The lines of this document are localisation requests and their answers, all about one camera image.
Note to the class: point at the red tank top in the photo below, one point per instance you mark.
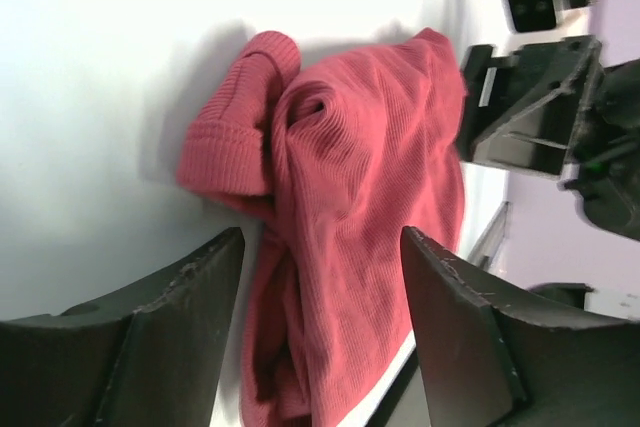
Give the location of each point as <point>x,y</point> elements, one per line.
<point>335,159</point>

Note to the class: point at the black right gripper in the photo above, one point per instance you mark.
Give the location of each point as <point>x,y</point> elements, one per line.
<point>526,110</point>

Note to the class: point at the aluminium frame rail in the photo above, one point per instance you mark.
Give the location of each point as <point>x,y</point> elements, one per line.
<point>487,247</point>

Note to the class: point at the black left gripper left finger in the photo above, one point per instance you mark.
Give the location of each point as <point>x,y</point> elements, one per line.
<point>148,354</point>

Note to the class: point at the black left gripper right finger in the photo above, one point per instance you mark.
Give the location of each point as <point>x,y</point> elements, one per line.
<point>493,354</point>

